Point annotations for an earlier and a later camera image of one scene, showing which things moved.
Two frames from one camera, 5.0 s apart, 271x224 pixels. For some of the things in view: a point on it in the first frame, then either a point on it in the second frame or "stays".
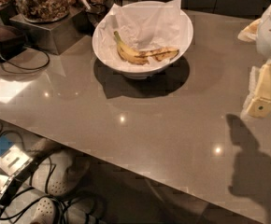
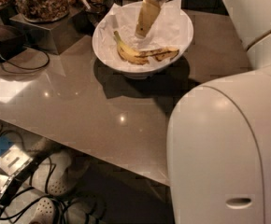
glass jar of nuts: [41, 4] stays
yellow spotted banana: [144, 58] stays
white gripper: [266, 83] → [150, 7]
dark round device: [4, 43] stays
